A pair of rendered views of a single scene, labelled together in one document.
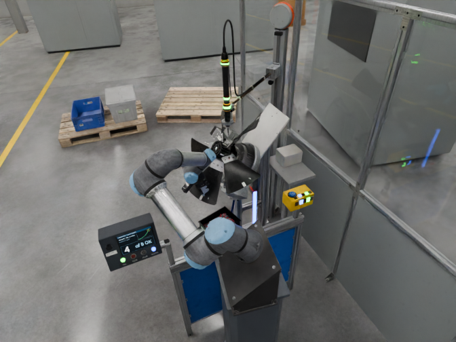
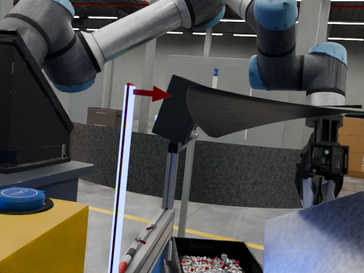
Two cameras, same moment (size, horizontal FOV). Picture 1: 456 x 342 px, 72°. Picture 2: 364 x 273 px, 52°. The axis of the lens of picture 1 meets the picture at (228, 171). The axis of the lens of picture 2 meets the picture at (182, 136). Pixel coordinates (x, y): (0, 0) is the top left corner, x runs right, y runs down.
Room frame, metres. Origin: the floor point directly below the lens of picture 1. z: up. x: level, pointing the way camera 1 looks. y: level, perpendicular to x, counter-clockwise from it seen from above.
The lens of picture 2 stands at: (1.65, -0.58, 1.17)
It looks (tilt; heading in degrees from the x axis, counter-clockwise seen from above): 5 degrees down; 120
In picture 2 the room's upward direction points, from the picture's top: 6 degrees clockwise
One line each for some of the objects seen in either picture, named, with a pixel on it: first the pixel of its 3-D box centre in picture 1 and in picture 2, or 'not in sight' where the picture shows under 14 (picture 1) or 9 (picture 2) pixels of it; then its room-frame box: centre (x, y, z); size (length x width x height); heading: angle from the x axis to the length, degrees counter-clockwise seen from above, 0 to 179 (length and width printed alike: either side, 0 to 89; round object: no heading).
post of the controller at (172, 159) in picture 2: (169, 252); (170, 175); (1.09, 0.34, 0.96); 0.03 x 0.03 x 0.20; 22
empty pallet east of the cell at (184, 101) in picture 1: (200, 103); not in sight; (4.72, 0.40, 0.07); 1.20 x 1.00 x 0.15; 84
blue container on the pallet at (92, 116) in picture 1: (88, 113); not in sight; (4.22, 2.00, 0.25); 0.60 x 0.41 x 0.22; 17
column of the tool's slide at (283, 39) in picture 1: (274, 142); not in sight; (2.23, -0.40, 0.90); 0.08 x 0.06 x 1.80; 57
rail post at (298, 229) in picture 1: (293, 258); not in sight; (1.42, -0.45, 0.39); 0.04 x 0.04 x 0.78; 22
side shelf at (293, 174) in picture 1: (288, 167); not in sight; (1.94, -0.48, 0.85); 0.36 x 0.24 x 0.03; 22
